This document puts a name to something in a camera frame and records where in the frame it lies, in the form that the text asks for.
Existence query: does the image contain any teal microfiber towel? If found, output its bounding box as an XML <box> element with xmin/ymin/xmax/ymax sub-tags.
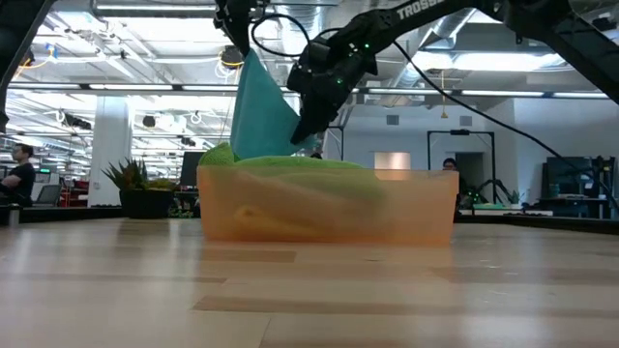
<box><xmin>229</xmin><ymin>47</ymin><xmax>320</xmax><ymax>160</ymax></box>

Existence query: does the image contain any yellow microfiber towel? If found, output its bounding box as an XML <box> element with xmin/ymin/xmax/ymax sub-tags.
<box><xmin>231</xmin><ymin>202</ymin><xmax>330</xmax><ymax>241</ymax></box>

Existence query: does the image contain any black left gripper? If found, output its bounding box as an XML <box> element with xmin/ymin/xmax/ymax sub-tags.
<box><xmin>215</xmin><ymin>0</ymin><xmax>267</xmax><ymax>57</ymax></box>

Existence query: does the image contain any silver round ventilation duct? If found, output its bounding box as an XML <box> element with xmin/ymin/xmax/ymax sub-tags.
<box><xmin>415</xmin><ymin>9</ymin><xmax>487</xmax><ymax>91</ymax></box>
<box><xmin>270</xmin><ymin>0</ymin><xmax>315</xmax><ymax>88</ymax></box>

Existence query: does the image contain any potted succulent plant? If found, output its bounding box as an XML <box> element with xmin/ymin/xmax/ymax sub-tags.
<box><xmin>102</xmin><ymin>158</ymin><xmax>181</xmax><ymax>219</ymax></box>

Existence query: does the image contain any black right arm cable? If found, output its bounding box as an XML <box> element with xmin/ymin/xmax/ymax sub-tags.
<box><xmin>250</xmin><ymin>13</ymin><xmax>619</xmax><ymax>204</ymax></box>

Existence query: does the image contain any black computer monitor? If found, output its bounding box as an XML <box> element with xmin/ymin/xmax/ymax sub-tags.
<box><xmin>179</xmin><ymin>151</ymin><xmax>207</xmax><ymax>189</ymax></box>

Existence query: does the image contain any green microfiber towel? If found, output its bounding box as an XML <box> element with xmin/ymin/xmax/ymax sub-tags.
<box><xmin>197</xmin><ymin>142</ymin><xmax>368</xmax><ymax>170</ymax></box>

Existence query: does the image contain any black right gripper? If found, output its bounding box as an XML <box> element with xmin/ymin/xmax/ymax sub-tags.
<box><xmin>288</xmin><ymin>28</ymin><xmax>378</xmax><ymax>145</ymax></box>

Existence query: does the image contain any dark equipment shelf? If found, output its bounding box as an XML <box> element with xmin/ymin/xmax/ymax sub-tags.
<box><xmin>536</xmin><ymin>156</ymin><xmax>618</xmax><ymax>221</ymax></box>

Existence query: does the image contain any black metal gantry frame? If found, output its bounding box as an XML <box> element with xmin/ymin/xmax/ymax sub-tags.
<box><xmin>427</xmin><ymin>129</ymin><xmax>497</xmax><ymax>192</ymax></box>
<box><xmin>328</xmin><ymin>125</ymin><xmax>345</xmax><ymax>163</ymax></box>

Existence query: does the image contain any orange translucent plastic basket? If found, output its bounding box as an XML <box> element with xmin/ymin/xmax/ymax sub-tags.
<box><xmin>196</xmin><ymin>165</ymin><xmax>460</xmax><ymax>247</ymax></box>

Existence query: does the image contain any black ceiling-hung device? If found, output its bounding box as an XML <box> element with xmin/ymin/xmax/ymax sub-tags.
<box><xmin>220</xmin><ymin>43</ymin><xmax>246</xmax><ymax>70</ymax></box>

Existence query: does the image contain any long ceiling light strip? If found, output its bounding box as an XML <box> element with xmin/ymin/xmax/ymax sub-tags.
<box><xmin>9</xmin><ymin>82</ymin><xmax>610</xmax><ymax>99</ymax></box>

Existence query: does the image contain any dark door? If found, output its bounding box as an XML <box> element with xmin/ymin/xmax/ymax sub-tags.
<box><xmin>454</xmin><ymin>152</ymin><xmax>486</xmax><ymax>194</ymax></box>

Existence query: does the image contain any white square pillar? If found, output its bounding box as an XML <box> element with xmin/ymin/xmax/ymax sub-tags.
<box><xmin>88</xmin><ymin>96</ymin><xmax>134</xmax><ymax>208</ymax></box>

